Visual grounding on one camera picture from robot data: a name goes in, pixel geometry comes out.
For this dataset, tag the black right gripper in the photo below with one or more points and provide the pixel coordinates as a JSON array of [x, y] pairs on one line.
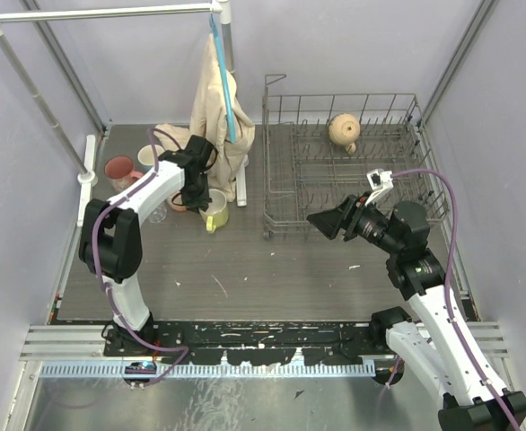
[[328, 222]]

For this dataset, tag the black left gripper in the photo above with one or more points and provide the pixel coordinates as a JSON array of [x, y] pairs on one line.
[[196, 197]]

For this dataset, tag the peach pink mug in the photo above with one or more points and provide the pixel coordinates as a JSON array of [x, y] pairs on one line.
[[175, 203]]

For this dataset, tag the yellow-green mug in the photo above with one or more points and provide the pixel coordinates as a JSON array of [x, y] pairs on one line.
[[216, 215]]

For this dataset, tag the clear glass cup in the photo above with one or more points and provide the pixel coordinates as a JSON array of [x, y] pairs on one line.
[[158, 214]]

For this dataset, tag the light blue mug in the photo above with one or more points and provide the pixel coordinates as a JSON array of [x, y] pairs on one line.
[[146, 156]]

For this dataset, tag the beige round mug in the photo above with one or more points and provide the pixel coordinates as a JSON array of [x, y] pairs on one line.
[[344, 130]]

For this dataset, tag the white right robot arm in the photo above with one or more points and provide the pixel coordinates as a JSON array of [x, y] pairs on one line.
[[469, 393]]

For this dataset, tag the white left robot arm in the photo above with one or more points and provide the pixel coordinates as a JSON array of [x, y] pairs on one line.
[[111, 242]]

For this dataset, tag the beige cloth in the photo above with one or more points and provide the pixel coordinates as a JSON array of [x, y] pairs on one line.
[[209, 120]]

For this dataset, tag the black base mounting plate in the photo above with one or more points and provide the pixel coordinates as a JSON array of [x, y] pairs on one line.
[[255, 343]]

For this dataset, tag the blue clothes hanger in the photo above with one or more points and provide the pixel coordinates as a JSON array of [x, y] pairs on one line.
[[220, 15]]

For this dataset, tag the grey wire dish rack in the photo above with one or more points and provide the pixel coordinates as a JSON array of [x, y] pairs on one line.
[[305, 173]]

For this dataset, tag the slotted cable duct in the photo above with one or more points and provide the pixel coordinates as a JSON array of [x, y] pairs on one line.
[[146, 369]]

